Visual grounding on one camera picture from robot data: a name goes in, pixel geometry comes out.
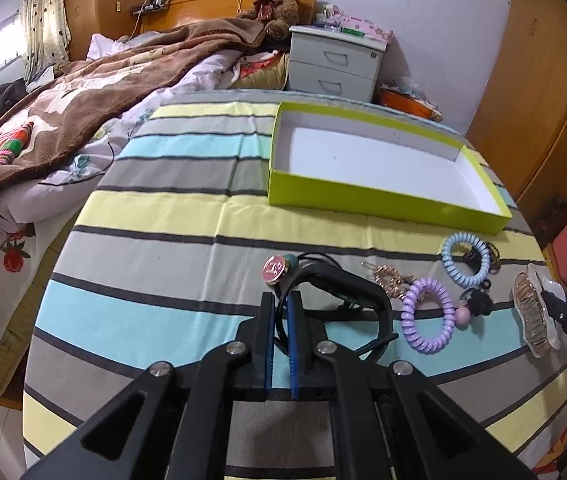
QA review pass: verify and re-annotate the clear rose-gold hair claw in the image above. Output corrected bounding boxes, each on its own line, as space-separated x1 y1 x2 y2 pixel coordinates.
511 263 567 359

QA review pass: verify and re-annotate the pink button black hair tie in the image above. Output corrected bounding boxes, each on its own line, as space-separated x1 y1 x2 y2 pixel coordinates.
260 252 301 287

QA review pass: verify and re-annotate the black smart watch band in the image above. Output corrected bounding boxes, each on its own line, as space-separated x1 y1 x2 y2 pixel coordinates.
269 252 398 364

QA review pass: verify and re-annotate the purple spiral hair tie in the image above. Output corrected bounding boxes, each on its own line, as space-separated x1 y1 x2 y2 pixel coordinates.
400 277 457 354

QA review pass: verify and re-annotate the blue spiral hair tie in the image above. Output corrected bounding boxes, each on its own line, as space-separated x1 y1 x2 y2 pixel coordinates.
441 231 493 290

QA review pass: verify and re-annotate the rose-gold beaded hair clip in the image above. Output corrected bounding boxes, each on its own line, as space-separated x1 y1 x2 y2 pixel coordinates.
361 261 416 300

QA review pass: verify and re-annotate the striped tablecloth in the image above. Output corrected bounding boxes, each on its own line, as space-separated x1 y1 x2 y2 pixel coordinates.
23 90 567 466

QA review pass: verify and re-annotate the lime green shallow box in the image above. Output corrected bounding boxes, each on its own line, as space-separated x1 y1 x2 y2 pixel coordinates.
267 102 512 234

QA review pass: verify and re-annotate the wooden door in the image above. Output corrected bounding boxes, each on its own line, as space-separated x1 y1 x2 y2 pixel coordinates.
468 0 567 243

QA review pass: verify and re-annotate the orange basket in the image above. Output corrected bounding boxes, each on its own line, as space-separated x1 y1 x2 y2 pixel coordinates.
380 84 443 122

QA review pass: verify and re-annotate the white floral duvet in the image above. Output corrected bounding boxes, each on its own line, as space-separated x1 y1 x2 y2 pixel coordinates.
0 32 242 396

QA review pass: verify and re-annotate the grey drawer nightstand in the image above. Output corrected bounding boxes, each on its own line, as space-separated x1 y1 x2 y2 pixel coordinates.
288 25 387 103

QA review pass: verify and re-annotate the brown fleece blanket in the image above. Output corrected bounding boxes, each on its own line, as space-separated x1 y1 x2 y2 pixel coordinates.
0 18 265 193

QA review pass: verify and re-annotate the pink floral box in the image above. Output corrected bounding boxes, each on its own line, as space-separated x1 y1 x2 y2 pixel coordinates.
323 6 394 44

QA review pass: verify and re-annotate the brown teddy bear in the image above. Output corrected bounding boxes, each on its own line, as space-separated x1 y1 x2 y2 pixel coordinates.
238 0 300 41

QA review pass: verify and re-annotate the wooden headboard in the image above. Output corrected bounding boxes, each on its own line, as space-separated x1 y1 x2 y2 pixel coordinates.
140 0 317 32

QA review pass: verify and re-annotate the dotted curtain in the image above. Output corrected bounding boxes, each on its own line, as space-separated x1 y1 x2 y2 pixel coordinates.
18 0 72 82

